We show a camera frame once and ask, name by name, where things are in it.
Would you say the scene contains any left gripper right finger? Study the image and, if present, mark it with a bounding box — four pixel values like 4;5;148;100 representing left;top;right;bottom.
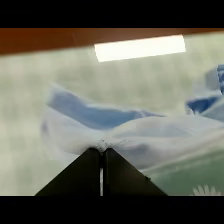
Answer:
102;147;168;197

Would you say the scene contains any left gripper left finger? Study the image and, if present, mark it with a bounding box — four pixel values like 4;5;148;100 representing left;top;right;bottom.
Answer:
34;147;102;197

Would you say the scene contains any pale blue shirt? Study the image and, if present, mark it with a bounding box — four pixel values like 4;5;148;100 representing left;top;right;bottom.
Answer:
39;64;224;172

